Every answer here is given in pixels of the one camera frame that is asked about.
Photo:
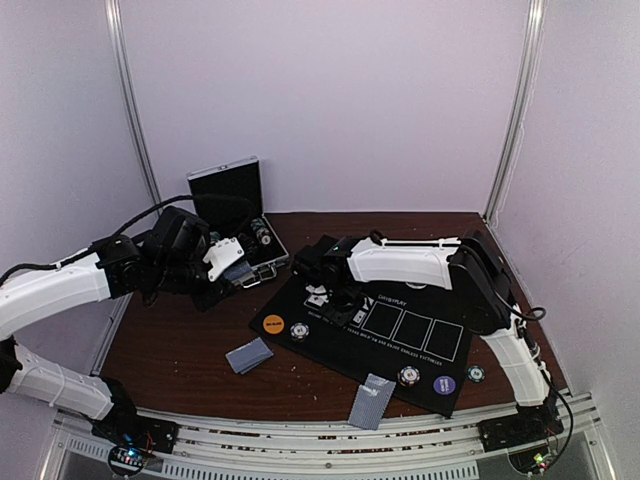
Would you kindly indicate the purple small blind button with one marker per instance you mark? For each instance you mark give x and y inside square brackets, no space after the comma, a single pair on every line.
[444,385]

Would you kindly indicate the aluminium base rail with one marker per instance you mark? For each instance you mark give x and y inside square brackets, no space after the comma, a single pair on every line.
[413,447]

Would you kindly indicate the aluminium poker chip case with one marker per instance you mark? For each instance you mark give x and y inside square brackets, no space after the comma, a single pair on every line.
[228,198]

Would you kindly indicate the green red poker chip row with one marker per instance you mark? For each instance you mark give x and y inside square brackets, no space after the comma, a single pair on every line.
[261,231]

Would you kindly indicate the poker chip stack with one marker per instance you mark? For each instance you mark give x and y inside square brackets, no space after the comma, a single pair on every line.
[409,376]

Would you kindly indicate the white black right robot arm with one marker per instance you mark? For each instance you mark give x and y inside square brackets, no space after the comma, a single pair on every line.
[477,292]

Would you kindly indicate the black poker playing mat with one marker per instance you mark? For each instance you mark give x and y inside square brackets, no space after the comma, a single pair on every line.
[403,327]

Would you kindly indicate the face-up spades card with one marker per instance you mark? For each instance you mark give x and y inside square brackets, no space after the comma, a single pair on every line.
[359,316]

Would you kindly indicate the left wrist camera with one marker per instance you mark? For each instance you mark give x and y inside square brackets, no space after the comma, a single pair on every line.
[182,239]

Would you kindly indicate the aluminium frame post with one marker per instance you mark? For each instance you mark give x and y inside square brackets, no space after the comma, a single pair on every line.
[116,32]
[529,60]

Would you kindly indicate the left aluminium frame post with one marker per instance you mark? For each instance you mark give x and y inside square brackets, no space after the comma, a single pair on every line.
[116,32]

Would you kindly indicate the right aluminium frame post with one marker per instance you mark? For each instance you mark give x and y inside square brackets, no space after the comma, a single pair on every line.
[529,60]

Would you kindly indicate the green poker chip row left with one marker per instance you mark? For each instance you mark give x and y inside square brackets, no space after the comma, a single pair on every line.
[215,237]

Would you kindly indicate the black white dealer button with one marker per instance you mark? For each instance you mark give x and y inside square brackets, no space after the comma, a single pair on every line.
[416,286]

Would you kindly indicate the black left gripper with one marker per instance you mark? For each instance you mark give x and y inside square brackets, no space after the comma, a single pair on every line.
[223,288]

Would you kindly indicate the orange big blind button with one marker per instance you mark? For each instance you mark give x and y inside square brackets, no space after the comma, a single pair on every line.
[273,324]

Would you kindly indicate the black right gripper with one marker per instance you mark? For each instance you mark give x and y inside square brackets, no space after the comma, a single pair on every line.
[341,310]

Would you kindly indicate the face-up nine diamonds card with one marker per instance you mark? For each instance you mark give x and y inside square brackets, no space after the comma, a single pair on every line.
[316,301]

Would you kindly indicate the single green poker chip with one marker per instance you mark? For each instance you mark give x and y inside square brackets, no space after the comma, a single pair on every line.
[476,374]

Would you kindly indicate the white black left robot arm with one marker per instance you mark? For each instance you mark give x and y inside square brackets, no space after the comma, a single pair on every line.
[101,273]

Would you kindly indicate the blue white chip stack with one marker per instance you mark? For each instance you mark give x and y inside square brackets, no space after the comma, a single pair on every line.
[299,332]

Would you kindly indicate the blue playing card deck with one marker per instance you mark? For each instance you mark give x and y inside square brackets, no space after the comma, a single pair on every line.
[239,273]

